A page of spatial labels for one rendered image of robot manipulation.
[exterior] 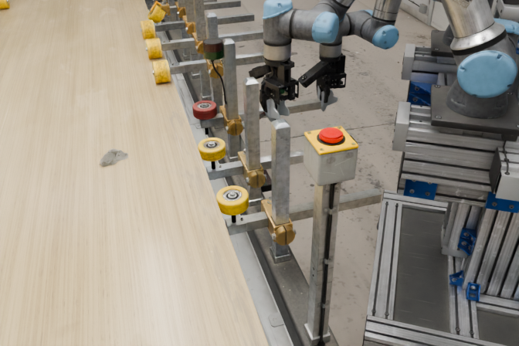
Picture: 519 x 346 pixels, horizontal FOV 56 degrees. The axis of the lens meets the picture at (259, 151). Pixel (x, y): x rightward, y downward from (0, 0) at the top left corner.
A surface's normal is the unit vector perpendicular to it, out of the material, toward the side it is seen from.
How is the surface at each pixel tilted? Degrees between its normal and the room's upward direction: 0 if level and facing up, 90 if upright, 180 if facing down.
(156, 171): 0
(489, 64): 97
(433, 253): 0
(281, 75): 90
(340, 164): 90
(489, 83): 97
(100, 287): 0
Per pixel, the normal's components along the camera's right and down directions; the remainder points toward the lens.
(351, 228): -0.02, -0.84
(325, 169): 0.29, 0.51
